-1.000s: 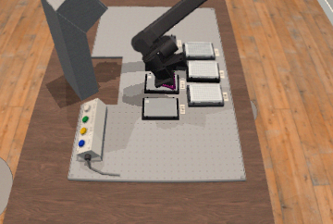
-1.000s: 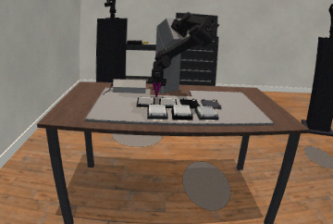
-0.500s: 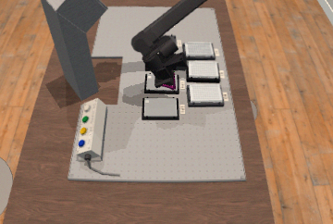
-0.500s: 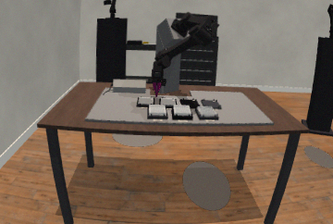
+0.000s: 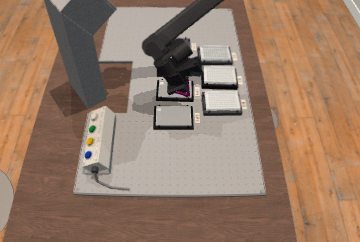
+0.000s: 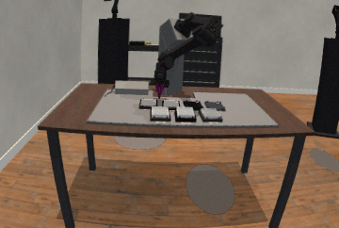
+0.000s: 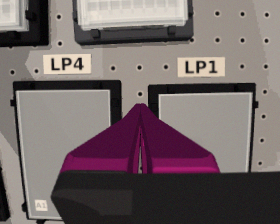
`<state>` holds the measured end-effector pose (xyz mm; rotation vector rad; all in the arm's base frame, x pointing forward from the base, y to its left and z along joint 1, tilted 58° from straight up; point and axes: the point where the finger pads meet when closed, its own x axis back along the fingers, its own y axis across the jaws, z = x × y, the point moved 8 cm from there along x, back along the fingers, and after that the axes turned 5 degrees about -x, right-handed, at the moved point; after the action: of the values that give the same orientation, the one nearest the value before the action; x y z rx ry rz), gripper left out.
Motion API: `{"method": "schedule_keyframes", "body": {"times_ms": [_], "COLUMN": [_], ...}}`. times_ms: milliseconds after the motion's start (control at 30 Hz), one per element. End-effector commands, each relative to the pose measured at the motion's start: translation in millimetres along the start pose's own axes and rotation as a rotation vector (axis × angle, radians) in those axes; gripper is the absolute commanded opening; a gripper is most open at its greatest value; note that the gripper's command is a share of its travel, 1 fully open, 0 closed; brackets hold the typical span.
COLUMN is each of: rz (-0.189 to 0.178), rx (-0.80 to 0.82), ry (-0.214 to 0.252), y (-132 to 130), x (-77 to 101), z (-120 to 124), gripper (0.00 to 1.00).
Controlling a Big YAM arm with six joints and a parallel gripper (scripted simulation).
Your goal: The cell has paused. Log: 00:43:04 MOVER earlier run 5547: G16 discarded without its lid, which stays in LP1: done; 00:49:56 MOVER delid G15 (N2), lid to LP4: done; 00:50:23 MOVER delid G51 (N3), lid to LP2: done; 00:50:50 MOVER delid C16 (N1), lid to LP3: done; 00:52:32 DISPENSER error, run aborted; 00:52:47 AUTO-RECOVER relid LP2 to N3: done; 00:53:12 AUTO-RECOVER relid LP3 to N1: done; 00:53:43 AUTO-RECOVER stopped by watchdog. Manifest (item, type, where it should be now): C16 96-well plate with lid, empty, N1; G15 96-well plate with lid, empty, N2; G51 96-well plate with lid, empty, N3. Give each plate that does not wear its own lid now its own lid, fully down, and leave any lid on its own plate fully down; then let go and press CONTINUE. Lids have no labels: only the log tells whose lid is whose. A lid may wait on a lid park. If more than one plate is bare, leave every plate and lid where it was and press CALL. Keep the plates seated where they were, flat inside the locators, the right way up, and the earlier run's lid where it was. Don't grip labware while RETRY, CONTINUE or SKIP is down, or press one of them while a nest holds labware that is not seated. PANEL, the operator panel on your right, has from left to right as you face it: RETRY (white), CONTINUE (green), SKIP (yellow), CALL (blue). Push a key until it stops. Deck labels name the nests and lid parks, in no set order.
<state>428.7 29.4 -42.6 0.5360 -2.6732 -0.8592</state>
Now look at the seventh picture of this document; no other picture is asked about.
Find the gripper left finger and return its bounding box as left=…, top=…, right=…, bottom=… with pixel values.
left=59, top=104, right=140, bottom=174

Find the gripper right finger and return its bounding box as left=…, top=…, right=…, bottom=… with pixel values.
left=140, top=103, right=221, bottom=173

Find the grey perforated base plate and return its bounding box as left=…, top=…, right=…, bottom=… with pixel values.
left=0, top=0, right=280, bottom=224

